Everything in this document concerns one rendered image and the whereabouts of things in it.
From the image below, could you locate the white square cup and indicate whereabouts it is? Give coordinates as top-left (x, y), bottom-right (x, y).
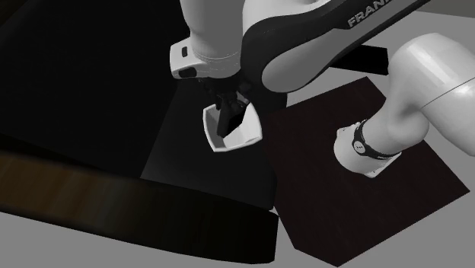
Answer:
top-left (202, 101), bottom-right (263, 154)

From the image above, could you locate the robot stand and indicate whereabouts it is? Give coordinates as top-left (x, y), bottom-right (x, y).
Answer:
top-left (260, 75), bottom-right (470, 268)

